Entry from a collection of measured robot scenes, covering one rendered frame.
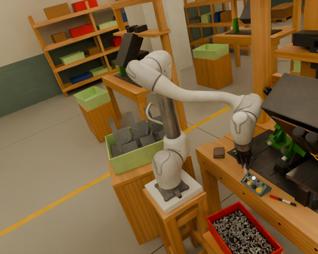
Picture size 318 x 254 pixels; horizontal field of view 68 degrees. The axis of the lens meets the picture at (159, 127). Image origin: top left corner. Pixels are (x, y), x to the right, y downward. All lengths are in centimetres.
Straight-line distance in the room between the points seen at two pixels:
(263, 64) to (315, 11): 50
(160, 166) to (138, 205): 78
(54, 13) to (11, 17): 110
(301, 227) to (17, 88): 738
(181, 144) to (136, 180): 59
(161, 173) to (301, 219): 75
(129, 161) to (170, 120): 65
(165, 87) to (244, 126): 41
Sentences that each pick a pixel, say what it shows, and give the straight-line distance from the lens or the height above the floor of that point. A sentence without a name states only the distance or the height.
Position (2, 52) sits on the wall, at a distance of 769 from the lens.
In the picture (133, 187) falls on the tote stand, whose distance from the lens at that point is 200.
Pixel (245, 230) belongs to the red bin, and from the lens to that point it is 138.
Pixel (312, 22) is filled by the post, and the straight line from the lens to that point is 161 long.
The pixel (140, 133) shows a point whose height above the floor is 94.
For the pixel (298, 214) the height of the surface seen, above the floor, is 90.
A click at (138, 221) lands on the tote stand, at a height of 30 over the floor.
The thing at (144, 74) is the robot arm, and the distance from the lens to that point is 118.
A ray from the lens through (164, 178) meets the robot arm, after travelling 145.
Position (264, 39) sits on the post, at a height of 156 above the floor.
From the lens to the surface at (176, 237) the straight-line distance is 168.
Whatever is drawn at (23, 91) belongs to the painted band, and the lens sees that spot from 783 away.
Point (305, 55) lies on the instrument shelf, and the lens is 152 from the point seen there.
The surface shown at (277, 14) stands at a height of 26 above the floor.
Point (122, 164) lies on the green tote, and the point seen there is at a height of 88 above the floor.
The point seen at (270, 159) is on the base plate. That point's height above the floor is 90.
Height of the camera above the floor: 201
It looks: 29 degrees down
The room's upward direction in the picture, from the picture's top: 15 degrees counter-clockwise
